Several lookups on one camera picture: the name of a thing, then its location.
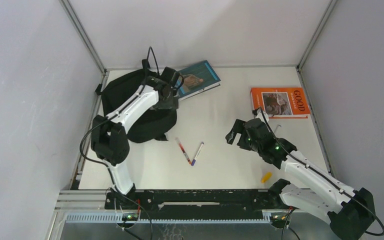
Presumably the teal hardcover book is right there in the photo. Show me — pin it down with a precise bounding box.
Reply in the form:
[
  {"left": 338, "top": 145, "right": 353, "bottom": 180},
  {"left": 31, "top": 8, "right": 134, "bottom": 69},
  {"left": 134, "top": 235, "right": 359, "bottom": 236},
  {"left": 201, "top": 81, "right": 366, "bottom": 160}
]
[{"left": 176, "top": 60, "right": 221, "bottom": 101}]

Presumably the black backpack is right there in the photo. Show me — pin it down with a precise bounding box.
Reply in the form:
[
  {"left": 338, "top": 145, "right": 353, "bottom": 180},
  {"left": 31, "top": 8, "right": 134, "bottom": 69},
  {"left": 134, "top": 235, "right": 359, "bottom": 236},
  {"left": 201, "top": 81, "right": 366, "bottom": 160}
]
[{"left": 91, "top": 69, "right": 177, "bottom": 145}]

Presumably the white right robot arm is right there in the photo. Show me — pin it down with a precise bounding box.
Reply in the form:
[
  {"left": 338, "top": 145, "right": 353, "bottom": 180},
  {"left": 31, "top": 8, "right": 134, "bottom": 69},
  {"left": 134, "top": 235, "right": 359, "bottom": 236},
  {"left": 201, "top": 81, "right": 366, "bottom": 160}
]
[{"left": 225, "top": 108, "right": 377, "bottom": 240}]

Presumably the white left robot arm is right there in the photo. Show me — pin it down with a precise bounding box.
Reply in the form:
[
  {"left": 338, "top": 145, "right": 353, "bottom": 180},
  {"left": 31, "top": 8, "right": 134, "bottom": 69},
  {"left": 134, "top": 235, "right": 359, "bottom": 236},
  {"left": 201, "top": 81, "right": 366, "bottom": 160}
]
[{"left": 90, "top": 67, "right": 181, "bottom": 209}]

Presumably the orange book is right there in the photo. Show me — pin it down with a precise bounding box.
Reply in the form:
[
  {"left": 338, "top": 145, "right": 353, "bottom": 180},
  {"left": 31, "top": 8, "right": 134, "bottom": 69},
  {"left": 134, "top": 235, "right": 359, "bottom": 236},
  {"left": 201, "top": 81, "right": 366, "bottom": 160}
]
[{"left": 250, "top": 87, "right": 311, "bottom": 119}]

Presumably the purple marker pen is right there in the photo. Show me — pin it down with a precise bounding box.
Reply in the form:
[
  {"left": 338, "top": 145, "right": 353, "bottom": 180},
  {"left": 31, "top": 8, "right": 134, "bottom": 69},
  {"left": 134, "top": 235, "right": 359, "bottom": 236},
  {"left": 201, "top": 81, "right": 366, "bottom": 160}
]
[{"left": 191, "top": 142, "right": 205, "bottom": 166}]

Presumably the red marker pen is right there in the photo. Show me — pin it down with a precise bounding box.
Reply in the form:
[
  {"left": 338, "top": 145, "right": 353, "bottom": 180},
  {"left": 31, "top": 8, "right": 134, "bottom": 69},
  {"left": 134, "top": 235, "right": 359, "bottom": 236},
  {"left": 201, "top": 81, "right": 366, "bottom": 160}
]
[{"left": 175, "top": 137, "right": 192, "bottom": 165}]

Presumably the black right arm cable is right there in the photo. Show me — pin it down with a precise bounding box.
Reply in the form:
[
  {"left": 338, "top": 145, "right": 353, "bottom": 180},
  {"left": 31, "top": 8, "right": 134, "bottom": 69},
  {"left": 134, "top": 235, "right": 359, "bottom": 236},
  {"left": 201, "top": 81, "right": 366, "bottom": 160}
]
[{"left": 258, "top": 107, "right": 384, "bottom": 238}]

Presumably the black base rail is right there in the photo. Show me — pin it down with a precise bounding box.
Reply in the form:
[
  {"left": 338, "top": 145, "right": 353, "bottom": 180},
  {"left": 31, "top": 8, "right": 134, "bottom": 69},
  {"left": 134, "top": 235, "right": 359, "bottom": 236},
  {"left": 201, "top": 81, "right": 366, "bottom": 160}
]
[{"left": 104, "top": 189, "right": 288, "bottom": 222}]

